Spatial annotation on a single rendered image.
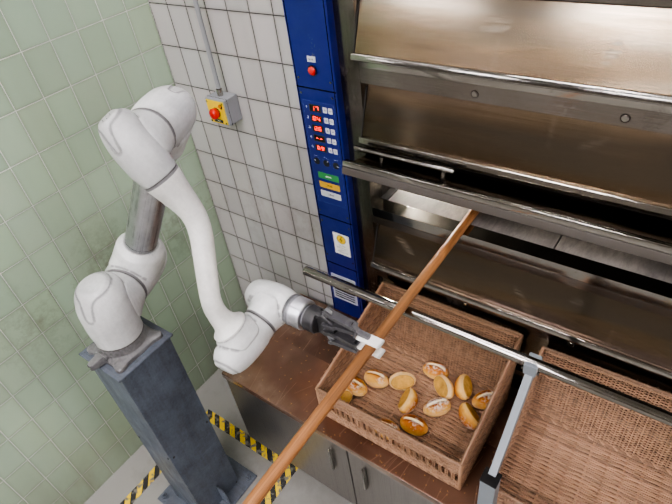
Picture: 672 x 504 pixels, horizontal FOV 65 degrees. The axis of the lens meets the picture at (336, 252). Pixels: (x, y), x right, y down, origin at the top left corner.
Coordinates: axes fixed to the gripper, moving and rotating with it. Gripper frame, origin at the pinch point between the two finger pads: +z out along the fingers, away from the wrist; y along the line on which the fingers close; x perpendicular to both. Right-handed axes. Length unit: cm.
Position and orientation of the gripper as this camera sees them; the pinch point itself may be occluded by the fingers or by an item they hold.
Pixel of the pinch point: (370, 344)
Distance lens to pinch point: 138.5
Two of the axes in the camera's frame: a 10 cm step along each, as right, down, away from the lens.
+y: 1.1, 7.6, 6.4
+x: -5.7, 5.8, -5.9
